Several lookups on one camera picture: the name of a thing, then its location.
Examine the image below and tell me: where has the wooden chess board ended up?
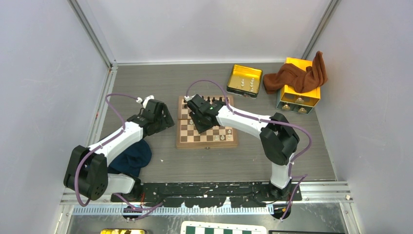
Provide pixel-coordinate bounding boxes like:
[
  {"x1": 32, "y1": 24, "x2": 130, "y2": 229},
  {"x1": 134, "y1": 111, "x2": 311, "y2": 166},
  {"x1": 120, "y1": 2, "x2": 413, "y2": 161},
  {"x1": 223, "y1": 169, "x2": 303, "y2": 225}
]
[{"x1": 175, "y1": 94, "x2": 240, "y2": 150}]

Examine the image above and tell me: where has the gold metal tin tray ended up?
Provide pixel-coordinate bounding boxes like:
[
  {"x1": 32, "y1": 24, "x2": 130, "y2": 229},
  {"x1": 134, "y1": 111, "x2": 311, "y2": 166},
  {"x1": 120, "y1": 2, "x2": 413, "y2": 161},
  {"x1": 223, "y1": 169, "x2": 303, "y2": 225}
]
[{"x1": 226, "y1": 64, "x2": 263, "y2": 98}]

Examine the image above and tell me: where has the dark blue cloth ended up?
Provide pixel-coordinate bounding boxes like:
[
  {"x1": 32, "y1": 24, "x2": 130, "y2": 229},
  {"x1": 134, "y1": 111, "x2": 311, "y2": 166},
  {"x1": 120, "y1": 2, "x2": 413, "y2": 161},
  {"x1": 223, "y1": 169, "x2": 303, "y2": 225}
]
[{"x1": 108, "y1": 139, "x2": 152, "y2": 177}]

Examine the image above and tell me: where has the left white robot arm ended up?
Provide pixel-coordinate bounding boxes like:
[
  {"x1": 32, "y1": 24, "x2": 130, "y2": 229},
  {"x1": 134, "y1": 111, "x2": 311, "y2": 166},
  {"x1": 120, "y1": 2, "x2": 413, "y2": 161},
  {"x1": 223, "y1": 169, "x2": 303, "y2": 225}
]
[{"x1": 63, "y1": 96, "x2": 174, "y2": 206}]

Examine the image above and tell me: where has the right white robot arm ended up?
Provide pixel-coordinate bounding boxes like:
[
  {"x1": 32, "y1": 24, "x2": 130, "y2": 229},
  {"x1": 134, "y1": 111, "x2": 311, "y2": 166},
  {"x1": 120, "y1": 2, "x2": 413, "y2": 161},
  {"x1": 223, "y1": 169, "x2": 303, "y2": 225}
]
[{"x1": 184, "y1": 95, "x2": 300, "y2": 200}]

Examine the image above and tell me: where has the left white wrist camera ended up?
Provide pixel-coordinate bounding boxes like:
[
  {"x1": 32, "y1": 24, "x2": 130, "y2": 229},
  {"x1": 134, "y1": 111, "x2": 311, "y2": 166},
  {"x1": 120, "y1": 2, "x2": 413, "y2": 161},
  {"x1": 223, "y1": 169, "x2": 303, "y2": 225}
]
[{"x1": 136, "y1": 95, "x2": 154, "y2": 109}]

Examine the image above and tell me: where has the green checkered calibration board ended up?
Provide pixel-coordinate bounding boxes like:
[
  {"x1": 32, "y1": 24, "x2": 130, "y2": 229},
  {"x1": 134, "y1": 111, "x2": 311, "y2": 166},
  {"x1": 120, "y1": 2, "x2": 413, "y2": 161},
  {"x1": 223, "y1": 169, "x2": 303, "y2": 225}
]
[{"x1": 180, "y1": 221, "x2": 268, "y2": 234}]

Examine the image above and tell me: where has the yellow drawer box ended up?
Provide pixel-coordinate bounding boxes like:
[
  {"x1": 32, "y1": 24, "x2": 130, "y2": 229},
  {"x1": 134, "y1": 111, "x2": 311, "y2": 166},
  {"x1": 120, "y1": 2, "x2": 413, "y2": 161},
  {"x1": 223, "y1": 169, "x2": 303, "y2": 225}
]
[{"x1": 276, "y1": 57, "x2": 321, "y2": 114}]

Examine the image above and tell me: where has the brown cloth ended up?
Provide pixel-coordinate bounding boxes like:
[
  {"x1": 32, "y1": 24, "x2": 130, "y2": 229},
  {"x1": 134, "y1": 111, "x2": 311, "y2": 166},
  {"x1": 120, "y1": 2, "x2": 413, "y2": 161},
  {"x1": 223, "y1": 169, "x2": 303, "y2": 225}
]
[{"x1": 263, "y1": 51, "x2": 328, "y2": 94}]

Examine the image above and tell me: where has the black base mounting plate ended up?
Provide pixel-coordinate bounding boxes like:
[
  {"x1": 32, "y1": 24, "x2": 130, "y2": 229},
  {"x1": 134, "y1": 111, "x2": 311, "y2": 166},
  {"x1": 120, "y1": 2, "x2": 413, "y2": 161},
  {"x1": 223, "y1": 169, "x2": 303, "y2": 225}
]
[{"x1": 111, "y1": 181, "x2": 302, "y2": 208}]

